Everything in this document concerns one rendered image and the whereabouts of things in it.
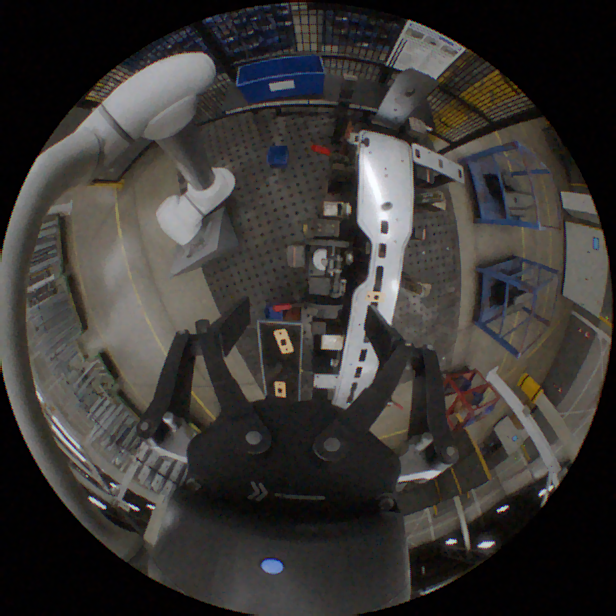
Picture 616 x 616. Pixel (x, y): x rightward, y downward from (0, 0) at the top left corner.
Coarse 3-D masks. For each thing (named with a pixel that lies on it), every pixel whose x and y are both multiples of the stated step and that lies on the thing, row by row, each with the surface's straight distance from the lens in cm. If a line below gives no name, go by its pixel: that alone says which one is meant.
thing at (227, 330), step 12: (240, 300) 19; (228, 312) 16; (240, 312) 18; (216, 324) 14; (228, 324) 15; (240, 324) 18; (216, 336) 15; (228, 336) 16; (240, 336) 18; (228, 348) 16
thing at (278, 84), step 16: (256, 64) 94; (272, 64) 95; (288, 64) 95; (304, 64) 96; (320, 64) 90; (240, 80) 89; (256, 80) 81; (272, 80) 81; (288, 80) 82; (304, 80) 82; (320, 80) 83; (256, 96) 87; (272, 96) 88
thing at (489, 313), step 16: (496, 272) 239; (512, 272) 304; (544, 272) 293; (560, 272) 322; (496, 288) 274; (512, 288) 303; (528, 288) 215; (496, 304) 297; (512, 304) 271; (480, 320) 272; (528, 320) 224; (544, 320) 343; (496, 336) 260; (512, 352) 249
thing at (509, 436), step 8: (504, 416) 1105; (496, 424) 1075; (504, 424) 1079; (512, 424) 1103; (496, 432) 1096; (504, 432) 1059; (512, 432) 1083; (504, 440) 1072; (512, 440) 1066; (520, 440) 1093; (512, 448) 1053
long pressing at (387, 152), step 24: (384, 144) 80; (408, 144) 86; (360, 168) 70; (384, 168) 74; (408, 168) 79; (360, 192) 67; (384, 192) 70; (408, 192) 75; (360, 216) 65; (384, 216) 68; (408, 216) 73; (384, 240) 68; (408, 240) 73; (384, 264) 68; (360, 288) 67; (384, 288) 70; (360, 312) 70; (384, 312) 74; (360, 336) 76; (360, 384) 94
